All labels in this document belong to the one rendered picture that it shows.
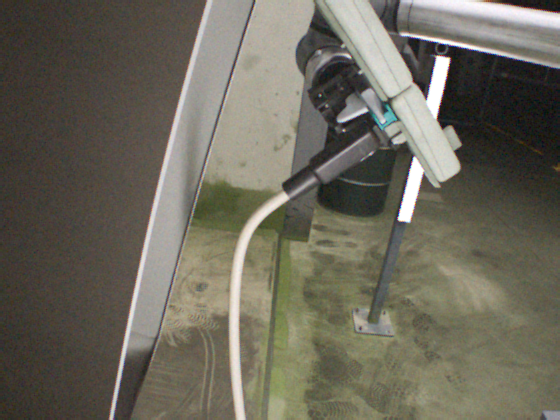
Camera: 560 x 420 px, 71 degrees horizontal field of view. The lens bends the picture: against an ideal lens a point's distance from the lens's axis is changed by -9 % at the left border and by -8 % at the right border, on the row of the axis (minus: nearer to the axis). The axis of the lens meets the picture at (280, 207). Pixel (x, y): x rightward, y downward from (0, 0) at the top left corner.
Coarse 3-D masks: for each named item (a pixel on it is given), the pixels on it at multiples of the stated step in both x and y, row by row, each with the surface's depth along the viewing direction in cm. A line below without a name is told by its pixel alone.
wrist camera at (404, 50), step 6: (402, 48) 59; (408, 48) 59; (402, 54) 58; (408, 54) 58; (408, 60) 58; (414, 60) 59; (348, 66) 65; (408, 66) 59; (414, 66) 59; (342, 72) 65; (414, 72) 60
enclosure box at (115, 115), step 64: (0, 0) 32; (64, 0) 32; (128, 0) 32; (192, 0) 32; (256, 0) 83; (0, 64) 34; (64, 64) 34; (128, 64) 34; (192, 64) 36; (0, 128) 36; (64, 128) 36; (128, 128) 36; (192, 128) 97; (0, 192) 39; (64, 192) 39; (128, 192) 39; (192, 192) 103; (0, 256) 42; (64, 256) 41; (128, 256) 41; (0, 320) 45; (64, 320) 45; (128, 320) 45; (0, 384) 49; (64, 384) 49; (128, 384) 104
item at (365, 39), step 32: (320, 0) 42; (352, 0) 42; (352, 32) 44; (384, 32) 45; (352, 64) 50; (384, 64) 46; (384, 96) 49; (416, 96) 49; (352, 128) 54; (384, 128) 52; (416, 128) 51; (448, 128) 55; (320, 160) 54; (352, 160) 54; (416, 160) 59; (448, 160) 55; (288, 192) 56
